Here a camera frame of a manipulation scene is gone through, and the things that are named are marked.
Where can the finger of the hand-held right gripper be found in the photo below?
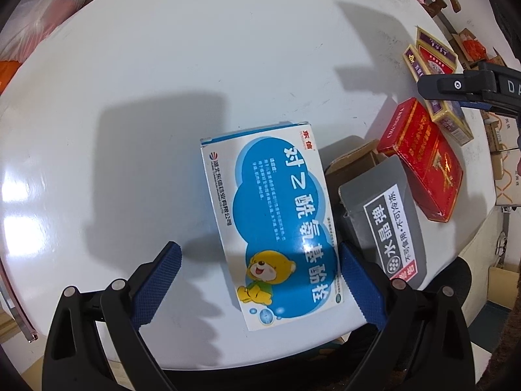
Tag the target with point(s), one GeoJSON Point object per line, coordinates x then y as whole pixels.
{"type": "Point", "coordinates": [456, 85]}
{"type": "Point", "coordinates": [478, 104]}

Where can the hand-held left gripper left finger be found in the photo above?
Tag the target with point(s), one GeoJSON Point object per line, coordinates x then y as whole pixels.
{"type": "Point", "coordinates": [156, 285]}

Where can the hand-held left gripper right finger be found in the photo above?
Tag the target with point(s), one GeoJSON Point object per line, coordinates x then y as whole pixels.
{"type": "Point", "coordinates": [362, 289]}

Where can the blue white medicine box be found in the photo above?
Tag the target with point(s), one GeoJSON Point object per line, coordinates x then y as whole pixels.
{"type": "Point", "coordinates": [272, 211]}

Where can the red plastic bag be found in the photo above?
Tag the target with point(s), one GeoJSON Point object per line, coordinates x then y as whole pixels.
{"type": "Point", "coordinates": [476, 48]}

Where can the pile of cardboard boxes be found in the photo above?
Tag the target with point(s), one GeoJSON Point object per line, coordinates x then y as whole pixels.
{"type": "Point", "coordinates": [504, 163]}

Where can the grey box with label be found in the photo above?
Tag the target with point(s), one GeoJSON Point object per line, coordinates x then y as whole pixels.
{"type": "Point", "coordinates": [382, 211]}

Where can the brown cardboard piece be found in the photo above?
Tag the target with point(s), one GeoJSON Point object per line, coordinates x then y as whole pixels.
{"type": "Point", "coordinates": [352, 157]}

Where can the white top wooden table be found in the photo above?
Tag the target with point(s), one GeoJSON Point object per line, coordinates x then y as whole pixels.
{"type": "Point", "coordinates": [163, 69]}

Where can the orange cushion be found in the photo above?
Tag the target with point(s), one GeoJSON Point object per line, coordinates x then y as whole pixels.
{"type": "Point", "coordinates": [6, 75]}

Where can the white plastic bag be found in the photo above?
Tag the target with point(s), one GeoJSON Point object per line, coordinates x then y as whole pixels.
{"type": "Point", "coordinates": [36, 20]}

